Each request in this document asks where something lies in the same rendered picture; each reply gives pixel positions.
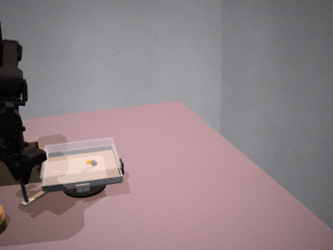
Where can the tan tape roll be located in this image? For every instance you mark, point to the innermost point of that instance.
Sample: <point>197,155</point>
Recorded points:
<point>3,221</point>

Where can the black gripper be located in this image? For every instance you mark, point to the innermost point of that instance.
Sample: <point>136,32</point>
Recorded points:
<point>26,160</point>

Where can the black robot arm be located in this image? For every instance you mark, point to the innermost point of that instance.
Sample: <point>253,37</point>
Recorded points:
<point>11,89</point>

